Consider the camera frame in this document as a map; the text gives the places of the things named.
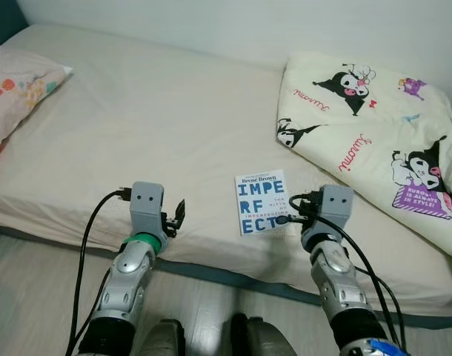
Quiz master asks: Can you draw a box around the grey left robot leg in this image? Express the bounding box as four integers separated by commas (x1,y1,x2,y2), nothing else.
141,319,186,356

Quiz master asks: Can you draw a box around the grey right robot leg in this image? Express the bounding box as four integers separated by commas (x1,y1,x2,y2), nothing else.
230,313,297,356

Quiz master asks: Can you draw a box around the white book with blue letters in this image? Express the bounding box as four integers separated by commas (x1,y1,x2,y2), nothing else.
235,169,292,237

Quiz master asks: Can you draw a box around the pink patterned pillow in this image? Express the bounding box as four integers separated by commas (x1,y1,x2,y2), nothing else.
0,44,73,168

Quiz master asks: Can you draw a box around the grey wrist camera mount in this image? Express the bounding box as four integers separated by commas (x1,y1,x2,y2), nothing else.
317,185,355,234
130,182,167,238

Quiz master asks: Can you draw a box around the teal bed frame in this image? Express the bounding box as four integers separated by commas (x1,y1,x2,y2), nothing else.
0,222,452,331

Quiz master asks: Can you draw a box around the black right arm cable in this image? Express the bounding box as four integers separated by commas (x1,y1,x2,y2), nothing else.
276,194,406,349

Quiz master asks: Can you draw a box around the grey robot leg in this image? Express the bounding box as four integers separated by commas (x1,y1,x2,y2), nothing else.
230,313,297,356
141,319,186,356

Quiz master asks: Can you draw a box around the blue tape strip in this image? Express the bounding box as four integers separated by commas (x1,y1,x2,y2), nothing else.
363,337,405,356

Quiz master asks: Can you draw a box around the cream cartoon print blanket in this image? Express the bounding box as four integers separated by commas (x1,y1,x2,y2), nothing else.
276,52,452,264

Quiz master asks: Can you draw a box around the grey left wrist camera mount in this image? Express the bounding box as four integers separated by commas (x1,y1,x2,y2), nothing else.
130,182,167,238

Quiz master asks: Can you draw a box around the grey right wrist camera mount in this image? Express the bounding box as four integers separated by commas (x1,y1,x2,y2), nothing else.
317,185,355,234

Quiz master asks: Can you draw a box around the mattress with cream sheet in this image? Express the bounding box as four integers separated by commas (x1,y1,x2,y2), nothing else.
0,22,452,316

